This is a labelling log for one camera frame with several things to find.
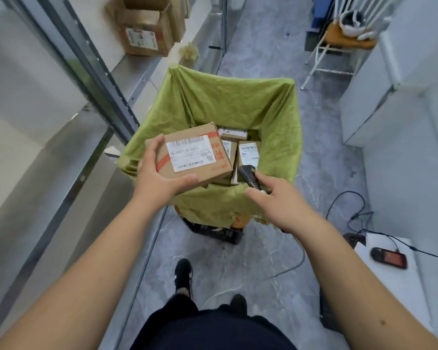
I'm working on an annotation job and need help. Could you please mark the person's left hand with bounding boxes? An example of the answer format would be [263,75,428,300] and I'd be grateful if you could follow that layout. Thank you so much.
[131,134,200,216]

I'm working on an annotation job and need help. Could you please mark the person's right hand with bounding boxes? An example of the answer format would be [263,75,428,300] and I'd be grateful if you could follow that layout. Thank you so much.
[245,171,316,234]

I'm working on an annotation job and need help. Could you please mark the black barcode scanner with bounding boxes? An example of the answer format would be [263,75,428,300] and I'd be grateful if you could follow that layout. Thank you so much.
[238,165,268,194]

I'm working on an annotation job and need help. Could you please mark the cardboard box with white label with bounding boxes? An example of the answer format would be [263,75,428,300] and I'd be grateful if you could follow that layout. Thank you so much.
[145,122,234,190]

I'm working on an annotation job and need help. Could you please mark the person's left forearm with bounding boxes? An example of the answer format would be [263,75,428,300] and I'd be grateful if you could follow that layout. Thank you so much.
[0,197,168,350]

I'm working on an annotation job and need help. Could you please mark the person's right forearm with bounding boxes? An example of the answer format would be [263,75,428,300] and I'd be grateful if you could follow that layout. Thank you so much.
[294,215,438,350]

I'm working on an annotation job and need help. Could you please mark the black plastic crate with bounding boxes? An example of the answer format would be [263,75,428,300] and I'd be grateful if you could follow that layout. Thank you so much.
[182,216,244,245]

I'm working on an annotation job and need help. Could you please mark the small flat cardboard parcel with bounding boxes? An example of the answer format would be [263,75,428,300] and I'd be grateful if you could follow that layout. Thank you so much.
[218,127,249,142]

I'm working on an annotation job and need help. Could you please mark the grey metal shelf rack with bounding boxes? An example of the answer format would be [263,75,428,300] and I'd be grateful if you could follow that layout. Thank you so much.
[0,0,228,350]

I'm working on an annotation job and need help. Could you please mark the green cloth bin liner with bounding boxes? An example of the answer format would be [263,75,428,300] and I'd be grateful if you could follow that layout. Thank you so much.
[118,65,303,234]

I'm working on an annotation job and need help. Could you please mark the crumpled yellowish paper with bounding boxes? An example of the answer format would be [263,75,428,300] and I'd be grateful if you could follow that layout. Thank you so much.
[178,42,200,63]

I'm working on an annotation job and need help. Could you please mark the person's black left shoe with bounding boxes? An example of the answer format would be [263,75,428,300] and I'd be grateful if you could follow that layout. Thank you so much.
[174,258,193,297]

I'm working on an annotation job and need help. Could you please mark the person's black shoe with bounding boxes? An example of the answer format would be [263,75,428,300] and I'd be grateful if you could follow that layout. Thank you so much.
[228,294,248,315]
[174,258,193,297]

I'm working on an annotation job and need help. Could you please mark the person's black right shoe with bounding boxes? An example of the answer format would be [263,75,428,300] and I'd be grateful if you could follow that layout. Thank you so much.
[228,294,248,315]

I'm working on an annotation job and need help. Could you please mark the open cardboard box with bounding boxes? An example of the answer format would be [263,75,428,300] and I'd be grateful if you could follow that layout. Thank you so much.
[116,0,176,57]

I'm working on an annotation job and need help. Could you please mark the tall cardboard box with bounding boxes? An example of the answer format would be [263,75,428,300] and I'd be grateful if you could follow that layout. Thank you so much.
[168,0,191,43]

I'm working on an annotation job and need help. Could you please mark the person's dark trousers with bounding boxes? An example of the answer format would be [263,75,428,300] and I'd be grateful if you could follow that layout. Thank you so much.
[130,293,298,350]

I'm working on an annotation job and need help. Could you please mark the black and red smartphone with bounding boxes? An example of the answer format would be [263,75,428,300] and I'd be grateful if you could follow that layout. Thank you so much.
[370,247,408,270]

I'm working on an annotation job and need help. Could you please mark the white metal chair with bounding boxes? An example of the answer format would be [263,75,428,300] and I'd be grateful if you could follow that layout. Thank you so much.
[300,0,392,91]

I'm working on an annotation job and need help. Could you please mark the white low table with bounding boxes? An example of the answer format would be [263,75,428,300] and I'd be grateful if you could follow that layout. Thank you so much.
[353,232,434,334]

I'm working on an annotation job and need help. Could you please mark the white cabinet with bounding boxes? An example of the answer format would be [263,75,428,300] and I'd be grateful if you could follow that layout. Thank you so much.
[339,0,438,252]

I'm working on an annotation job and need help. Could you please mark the orange seat cushion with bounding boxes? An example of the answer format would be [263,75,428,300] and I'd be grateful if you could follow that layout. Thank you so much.
[325,22,378,51]

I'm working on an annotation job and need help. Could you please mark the blue box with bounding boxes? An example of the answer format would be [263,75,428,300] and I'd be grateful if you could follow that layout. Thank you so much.
[311,0,337,30]

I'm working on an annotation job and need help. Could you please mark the white headset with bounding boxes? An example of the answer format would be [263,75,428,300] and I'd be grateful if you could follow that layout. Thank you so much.
[339,10,377,41]

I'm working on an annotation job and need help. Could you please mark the grey scanner cable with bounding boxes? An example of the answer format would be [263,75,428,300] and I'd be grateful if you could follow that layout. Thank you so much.
[263,235,306,282]

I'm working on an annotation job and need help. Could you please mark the black cable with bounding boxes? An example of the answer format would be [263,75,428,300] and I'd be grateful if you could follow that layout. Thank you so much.
[326,191,438,262]

